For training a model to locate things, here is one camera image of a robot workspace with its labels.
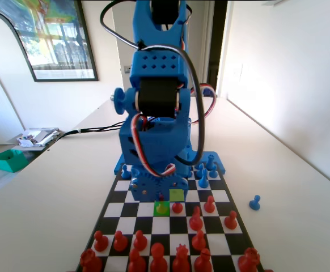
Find blue chess bishop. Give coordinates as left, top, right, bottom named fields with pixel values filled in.
left=198, top=169, right=209, bottom=189

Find red chess king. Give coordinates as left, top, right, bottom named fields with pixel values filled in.
left=150, top=242, right=168, bottom=272

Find red chess bishop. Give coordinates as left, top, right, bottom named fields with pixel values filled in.
left=193, top=248, right=213, bottom=272
left=128, top=248, right=147, bottom=272

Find red chess queen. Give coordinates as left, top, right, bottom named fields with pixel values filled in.
left=172, top=244, right=191, bottom=272

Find red chess rook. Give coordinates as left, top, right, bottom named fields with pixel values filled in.
left=79, top=248, right=103, bottom=272
left=237, top=247, right=261, bottom=272

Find black white chessboard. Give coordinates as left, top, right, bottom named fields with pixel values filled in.
left=74, top=161, right=265, bottom=272

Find small blue printed part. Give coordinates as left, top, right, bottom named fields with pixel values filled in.
left=203, top=87, right=218, bottom=99

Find white door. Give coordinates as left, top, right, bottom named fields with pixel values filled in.
left=111, top=0, right=213, bottom=99

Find pile of papers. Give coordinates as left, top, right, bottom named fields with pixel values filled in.
left=16, top=127, right=61, bottom=148

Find green plastic box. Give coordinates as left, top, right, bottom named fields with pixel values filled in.
left=0, top=149, right=29, bottom=173

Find black framed picture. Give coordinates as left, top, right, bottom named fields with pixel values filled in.
left=0, top=0, right=99, bottom=82

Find white red servo wire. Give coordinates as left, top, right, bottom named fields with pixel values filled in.
left=130, top=113, right=177, bottom=182
left=192, top=83, right=217, bottom=124

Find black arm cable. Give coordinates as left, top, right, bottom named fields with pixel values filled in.
left=101, top=0, right=206, bottom=167

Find black cable bundle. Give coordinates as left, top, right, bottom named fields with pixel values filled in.
left=57, top=120, right=126, bottom=140

